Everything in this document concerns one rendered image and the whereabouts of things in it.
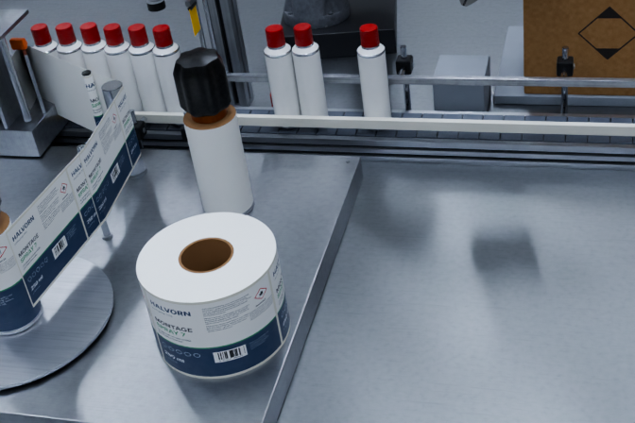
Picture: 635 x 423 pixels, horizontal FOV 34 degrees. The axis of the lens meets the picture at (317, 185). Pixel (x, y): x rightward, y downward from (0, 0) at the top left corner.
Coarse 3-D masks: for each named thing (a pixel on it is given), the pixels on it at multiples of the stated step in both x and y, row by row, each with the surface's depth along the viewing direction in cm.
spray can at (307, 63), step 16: (304, 32) 187; (304, 48) 188; (304, 64) 189; (320, 64) 192; (304, 80) 191; (320, 80) 193; (304, 96) 194; (320, 96) 194; (304, 112) 196; (320, 112) 196
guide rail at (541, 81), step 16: (240, 80) 202; (256, 80) 201; (336, 80) 196; (352, 80) 196; (400, 80) 193; (416, 80) 192; (432, 80) 191; (448, 80) 190; (464, 80) 190; (480, 80) 189; (496, 80) 188; (512, 80) 187; (528, 80) 186; (544, 80) 186; (560, 80) 185; (576, 80) 184; (592, 80) 183; (608, 80) 183; (624, 80) 182
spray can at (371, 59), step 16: (368, 32) 183; (368, 48) 185; (384, 48) 186; (368, 64) 186; (384, 64) 187; (368, 80) 188; (384, 80) 188; (368, 96) 190; (384, 96) 190; (368, 112) 192; (384, 112) 192
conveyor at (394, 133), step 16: (240, 112) 206; (256, 112) 205; (272, 112) 204; (336, 112) 201; (352, 112) 200; (400, 112) 198; (160, 128) 204; (176, 128) 204; (240, 128) 201; (256, 128) 200; (272, 128) 199; (304, 128) 198; (320, 128) 197; (336, 128) 196; (352, 128) 196
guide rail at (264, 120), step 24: (168, 120) 202; (240, 120) 198; (264, 120) 197; (288, 120) 195; (312, 120) 194; (336, 120) 192; (360, 120) 191; (384, 120) 190; (408, 120) 189; (432, 120) 188; (456, 120) 187; (480, 120) 186
